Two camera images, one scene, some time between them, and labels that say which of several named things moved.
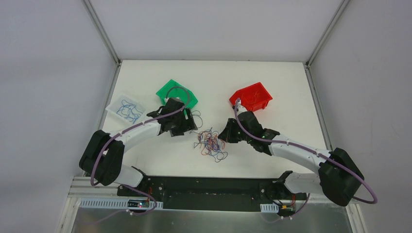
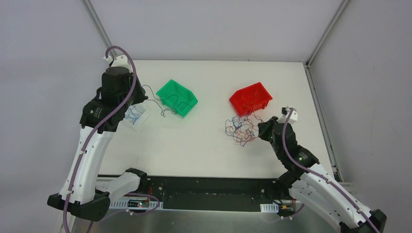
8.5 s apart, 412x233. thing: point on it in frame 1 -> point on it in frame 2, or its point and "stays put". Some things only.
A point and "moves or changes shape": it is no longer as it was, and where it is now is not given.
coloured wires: (212, 143) -> (164, 111)
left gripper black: (181, 121) -> (137, 94)
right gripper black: (232, 131) -> (266, 129)
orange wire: (255, 95) stays put
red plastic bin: (254, 97) stays put
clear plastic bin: (128, 108) stays put
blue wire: (128, 110) stays put
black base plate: (212, 193) stays put
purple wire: (200, 115) -> (176, 107)
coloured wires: (212, 148) moves or changes shape
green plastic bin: (174, 89) stays put
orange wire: (209, 138) moves or changes shape
